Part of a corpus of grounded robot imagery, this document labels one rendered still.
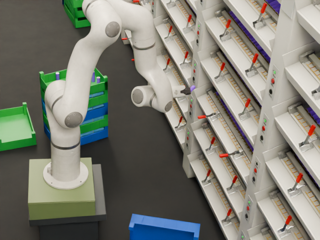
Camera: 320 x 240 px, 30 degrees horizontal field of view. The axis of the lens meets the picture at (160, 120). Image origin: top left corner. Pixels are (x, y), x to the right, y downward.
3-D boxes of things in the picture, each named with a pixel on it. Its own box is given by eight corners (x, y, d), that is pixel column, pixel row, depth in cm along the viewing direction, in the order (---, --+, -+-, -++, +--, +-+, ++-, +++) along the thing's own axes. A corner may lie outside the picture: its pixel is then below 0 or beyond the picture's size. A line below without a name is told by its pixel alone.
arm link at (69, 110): (70, 112, 242) (83, 135, 230) (42, 108, 235) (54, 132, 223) (116, 1, 221) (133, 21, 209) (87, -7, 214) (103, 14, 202)
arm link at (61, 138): (55, 152, 236) (54, 103, 222) (42, 125, 249) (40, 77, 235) (84, 146, 241) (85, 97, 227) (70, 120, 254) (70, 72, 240)
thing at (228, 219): (236, 258, 261) (229, 240, 252) (192, 167, 307) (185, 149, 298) (278, 239, 261) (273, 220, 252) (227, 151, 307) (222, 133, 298)
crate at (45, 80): (54, 104, 302) (53, 91, 297) (40, 84, 316) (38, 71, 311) (107, 90, 315) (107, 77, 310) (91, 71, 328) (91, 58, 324)
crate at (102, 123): (57, 141, 317) (56, 129, 312) (43, 120, 330) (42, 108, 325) (108, 125, 329) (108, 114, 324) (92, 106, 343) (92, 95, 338)
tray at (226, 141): (249, 192, 237) (244, 176, 230) (198, 104, 282) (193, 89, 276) (295, 171, 237) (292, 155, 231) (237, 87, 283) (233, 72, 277)
